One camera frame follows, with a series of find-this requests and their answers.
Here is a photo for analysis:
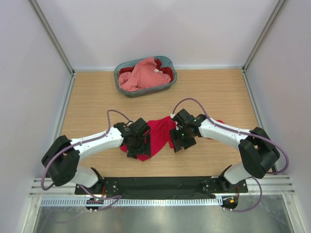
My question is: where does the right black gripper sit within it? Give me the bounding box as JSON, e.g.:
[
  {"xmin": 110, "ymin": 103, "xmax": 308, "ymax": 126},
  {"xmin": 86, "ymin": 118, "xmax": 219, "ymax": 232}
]
[{"xmin": 170, "ymin": 126, "xmax": 196, "ymax": 152}]

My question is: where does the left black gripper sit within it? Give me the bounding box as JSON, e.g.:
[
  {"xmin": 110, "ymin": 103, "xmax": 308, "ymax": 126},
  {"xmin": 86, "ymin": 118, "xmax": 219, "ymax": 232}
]
[{"xmin": 128, "ymin": 133, "xmax": 151, "ymax": 159}]

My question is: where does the magenta red t shirt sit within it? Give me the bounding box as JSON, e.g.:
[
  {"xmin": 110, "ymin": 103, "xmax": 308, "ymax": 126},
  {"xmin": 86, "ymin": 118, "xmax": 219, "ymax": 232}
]
[{"xmin": 113, "ymin": 116, "xmax": 176, "ymax": 161}]

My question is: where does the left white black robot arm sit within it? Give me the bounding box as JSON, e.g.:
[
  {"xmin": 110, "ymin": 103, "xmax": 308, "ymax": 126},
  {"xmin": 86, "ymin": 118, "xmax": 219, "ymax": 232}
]
[{"xmin": 41, "ymin": 118, "xmax": 151, "ymax": 194}]

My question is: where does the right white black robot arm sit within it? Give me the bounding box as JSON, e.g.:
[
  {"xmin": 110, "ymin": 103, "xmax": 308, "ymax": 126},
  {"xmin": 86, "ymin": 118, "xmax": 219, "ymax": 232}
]
[{"xmin": 170, "ymin": 109, "xmax": 280, "ymax": 192}]

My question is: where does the teal plastic laundry basin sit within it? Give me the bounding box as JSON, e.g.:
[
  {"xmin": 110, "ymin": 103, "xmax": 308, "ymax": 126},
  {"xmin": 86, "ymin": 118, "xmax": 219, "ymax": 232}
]
[{"xmin": 114, "ymin": 56, "xmax": 177, "ymax": 98}]

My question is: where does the salmon pink t shirt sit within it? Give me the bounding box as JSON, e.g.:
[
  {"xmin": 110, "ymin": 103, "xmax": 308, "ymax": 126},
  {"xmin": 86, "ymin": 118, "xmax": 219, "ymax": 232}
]
[{"xmin": 118, "ymin": 60, "xmax": 170, "ymax": 92}]

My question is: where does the perforated metal cable tray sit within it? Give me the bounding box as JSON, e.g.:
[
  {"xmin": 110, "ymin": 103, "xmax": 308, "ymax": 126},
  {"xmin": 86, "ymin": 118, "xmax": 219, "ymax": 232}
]
[{"xmin": 41, "ymin": 196, "xmax": 223, "ymax": 208}]

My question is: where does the left aluminium frame post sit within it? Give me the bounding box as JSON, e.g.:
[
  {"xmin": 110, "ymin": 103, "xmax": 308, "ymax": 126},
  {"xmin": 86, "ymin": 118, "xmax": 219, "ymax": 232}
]
[{"xmin": 29, "ymin": 0, "xmax": 75, "ymax": 76}]

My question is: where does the aluminium frame post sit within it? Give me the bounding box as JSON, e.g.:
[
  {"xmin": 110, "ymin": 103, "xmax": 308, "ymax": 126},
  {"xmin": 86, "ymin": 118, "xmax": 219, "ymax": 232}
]
[
  {"xmin": 29, "ymin": 0, "xmax": 75, "ymax": 76},
  {"xmin": 242, "ymin": 0, "xmax": 288, "ymax": 73}
]

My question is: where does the right aluminium frame post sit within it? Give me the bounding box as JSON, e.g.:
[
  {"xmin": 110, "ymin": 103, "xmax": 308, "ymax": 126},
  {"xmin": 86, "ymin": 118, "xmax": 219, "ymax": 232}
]
[{"xmin": 242, "ymin": 0, "xmax": 288, "ymax": 73}]

